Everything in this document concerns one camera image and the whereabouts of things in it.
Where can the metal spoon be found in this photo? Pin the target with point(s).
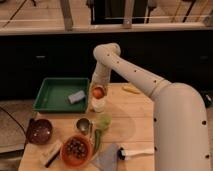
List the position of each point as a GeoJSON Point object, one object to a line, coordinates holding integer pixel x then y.
{"type": "Point", "coordinates": [91, 132]}

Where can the dark red bowl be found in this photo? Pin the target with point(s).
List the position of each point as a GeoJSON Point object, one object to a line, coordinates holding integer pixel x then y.
{"type": "Point", "coordinates": [39, 131]}

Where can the white black handled brush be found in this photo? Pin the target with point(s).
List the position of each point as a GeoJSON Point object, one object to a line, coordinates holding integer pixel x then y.
{"type": "Point", "coordinates": [125, 154]}

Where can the yellow banana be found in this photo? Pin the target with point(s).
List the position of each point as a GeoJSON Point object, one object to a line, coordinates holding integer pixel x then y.
{"type": "Point", "coordinates": [130, 89]}

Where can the red apple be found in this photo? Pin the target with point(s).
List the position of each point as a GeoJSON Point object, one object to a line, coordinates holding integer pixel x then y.
{"type": "Point", "coordinates": [97, 93]}

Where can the green plastic tray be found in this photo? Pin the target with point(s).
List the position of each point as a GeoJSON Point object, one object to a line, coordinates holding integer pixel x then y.
{"type": "Point", "coordinates": [54, 92]}

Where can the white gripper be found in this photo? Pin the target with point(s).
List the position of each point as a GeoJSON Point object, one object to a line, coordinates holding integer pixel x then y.
{"type": "Point", "coordinates": [100, 79]}

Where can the orange bowl with beans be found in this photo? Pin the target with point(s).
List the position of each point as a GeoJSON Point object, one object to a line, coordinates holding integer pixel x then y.
{"type": "Point", "coordinates": [76, 151]}

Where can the blue grey sponge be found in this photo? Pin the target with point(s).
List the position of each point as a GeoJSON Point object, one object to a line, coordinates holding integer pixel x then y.
{"type": "Point", "coordinates": [76, 97]}

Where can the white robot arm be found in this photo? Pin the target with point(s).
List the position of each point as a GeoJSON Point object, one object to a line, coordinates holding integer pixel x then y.
{"type": "Point", "coordinates": [181, 139]}

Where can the wooden block eraser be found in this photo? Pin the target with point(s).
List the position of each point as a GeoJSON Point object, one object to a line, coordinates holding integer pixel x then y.
{"type": "Point", "coordinates": [48, 156]}

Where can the white paper cup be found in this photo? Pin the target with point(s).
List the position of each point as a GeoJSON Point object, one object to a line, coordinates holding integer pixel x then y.
{"type": "Point", "coordinates": [98, 105]}

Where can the metal measuring cup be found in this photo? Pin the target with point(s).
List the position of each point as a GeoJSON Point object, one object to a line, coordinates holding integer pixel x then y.
{"type": "Point", "coordinates": [83, 125]}

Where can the small green cup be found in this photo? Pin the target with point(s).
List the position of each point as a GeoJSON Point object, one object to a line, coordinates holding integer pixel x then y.
{"type": "Point", "coordinates": [104, 122]}

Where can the grey cloth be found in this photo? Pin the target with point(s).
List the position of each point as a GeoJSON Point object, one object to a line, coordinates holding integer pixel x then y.
{"type": "Point", "coordinates": [108, 159]}

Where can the green chili pepper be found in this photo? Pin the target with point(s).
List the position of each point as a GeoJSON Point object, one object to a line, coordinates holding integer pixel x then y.
{"type": "Point", "coordinates": [97, 141]}

